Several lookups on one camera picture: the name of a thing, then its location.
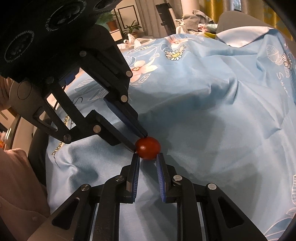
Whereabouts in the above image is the white cylinder lamp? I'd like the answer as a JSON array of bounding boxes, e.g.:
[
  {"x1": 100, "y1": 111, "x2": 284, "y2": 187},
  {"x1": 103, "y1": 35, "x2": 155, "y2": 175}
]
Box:
[{"x1": 181, "y1": 0, "x2": 200, "y2": 15}]

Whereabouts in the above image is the potted green plant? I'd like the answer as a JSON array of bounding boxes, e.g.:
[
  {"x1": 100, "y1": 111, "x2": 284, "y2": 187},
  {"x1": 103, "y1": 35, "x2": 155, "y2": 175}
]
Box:
[{"x1": 122, "y1": 20, "x2": 142, "y2": 38}]

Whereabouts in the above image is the red cherry tomato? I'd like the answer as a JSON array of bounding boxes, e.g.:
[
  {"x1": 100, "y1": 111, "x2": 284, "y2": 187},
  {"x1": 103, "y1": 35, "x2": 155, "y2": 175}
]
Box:
[{"x1": 135, "y1": 137, "x2": 161, "y2": 160}]

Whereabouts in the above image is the yellow patterned curtain right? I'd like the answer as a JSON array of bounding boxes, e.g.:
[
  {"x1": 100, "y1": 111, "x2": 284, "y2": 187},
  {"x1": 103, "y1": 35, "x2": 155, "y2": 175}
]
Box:
[{"x1": 263, "y1": 1, "x2": 293, "y2": 40}]

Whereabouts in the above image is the upright vacuum cleaner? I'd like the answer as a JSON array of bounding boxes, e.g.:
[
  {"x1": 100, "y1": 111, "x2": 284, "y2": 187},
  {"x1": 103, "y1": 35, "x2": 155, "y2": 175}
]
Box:
[{"x1": 156, "y1": 1, "x2": 176, "y2": 35}]

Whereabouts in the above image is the person's pink sleeve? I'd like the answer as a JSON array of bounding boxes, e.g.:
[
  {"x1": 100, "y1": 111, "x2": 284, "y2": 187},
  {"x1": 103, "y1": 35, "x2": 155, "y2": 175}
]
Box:
[{"x1": 1, "y1": 149, "x2": 50, "y2": 240}]

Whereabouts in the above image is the clothes heap on chair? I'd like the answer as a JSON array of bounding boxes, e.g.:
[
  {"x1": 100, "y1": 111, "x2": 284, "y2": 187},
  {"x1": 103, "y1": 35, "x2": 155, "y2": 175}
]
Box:
[{"x1": 175, "y1": 9, "x2": 218, "y2": 35}]

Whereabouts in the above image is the light blue floral sheet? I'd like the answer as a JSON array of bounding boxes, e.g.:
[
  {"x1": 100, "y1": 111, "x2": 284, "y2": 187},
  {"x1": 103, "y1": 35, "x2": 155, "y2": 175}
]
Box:
[{"x1": 46, "y1": 29, "x2": 295, "y2": 240}]

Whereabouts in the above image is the yellow patterned curtain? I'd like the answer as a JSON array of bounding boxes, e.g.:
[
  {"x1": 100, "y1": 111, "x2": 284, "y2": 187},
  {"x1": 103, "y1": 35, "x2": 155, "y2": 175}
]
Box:
[
  {"x1": 263, "y1": 1, "x2": 293, "y2": 40},
  {"x1": 204, "y1": 0, "x2": 223, "y2": 18}
]

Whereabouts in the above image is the grey sofa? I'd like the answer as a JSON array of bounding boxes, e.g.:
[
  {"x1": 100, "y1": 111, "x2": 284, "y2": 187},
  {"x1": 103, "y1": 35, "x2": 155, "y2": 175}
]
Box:
[{"x1": 215, "y1": 10, "x2": 276, "y2": 35}]

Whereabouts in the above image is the yellow patterned curtain left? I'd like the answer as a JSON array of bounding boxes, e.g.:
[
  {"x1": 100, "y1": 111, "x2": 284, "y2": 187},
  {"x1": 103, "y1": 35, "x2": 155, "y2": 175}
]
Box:
[{"x1": 204, "y1": 0, "x2": 223, "y2": 18}]

